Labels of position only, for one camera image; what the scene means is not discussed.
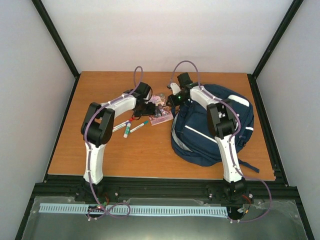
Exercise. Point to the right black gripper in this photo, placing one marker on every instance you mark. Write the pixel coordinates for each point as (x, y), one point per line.
(173, 102)

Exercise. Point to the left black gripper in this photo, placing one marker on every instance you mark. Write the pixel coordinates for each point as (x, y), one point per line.
(151, 111)

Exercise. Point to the pink illustrated paperback book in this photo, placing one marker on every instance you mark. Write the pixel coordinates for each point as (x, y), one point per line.
(162, 111)

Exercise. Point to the white green glue stick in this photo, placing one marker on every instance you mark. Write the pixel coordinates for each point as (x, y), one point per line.
(127, 129)

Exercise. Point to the navy blue student backpack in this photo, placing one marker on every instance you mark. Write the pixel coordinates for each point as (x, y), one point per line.
(190, 136)

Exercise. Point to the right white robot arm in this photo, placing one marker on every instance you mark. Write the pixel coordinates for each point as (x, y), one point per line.
(223, 124)

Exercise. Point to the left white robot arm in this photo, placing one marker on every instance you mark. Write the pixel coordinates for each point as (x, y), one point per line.
(98, 124)

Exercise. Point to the teal capped marker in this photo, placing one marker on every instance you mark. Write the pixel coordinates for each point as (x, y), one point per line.
(138, 127)

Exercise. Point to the red capped marker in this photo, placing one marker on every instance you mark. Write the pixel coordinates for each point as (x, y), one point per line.
(121, 125)

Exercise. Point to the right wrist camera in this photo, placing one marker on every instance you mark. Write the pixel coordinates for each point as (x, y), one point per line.
(175, 88)

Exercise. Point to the left black frame post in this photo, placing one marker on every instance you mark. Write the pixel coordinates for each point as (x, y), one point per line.
(46, 19)

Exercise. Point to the black frame post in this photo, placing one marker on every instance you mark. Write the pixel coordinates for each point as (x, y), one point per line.
(277, 36)
(46, 19)

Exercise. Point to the black aluminium frame base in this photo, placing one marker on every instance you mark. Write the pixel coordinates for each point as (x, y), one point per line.
(286, 220)

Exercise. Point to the light blue slotted cable duct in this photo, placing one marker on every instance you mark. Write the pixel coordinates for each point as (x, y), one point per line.
(135, 210)

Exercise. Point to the right black frame post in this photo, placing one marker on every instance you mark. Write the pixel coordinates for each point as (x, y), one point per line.
(277, 36)

